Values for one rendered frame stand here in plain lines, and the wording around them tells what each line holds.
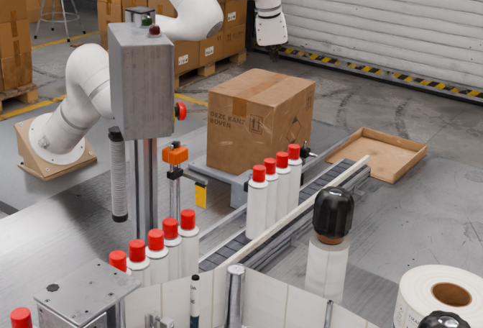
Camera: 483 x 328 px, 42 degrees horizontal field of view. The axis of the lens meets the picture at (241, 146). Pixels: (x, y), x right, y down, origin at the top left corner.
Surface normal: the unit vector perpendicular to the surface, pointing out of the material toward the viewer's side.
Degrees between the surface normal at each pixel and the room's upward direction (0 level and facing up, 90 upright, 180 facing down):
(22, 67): 90
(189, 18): 85
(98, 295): 0
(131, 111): 90
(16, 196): 0
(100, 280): 0
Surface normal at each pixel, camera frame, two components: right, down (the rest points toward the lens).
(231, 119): -0.51, 0.33
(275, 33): 0.02, 0.55
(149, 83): 0.33, 0.40
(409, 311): -0.93, 0.11
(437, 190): 0.04, -0.91
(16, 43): 0.82, 0.29
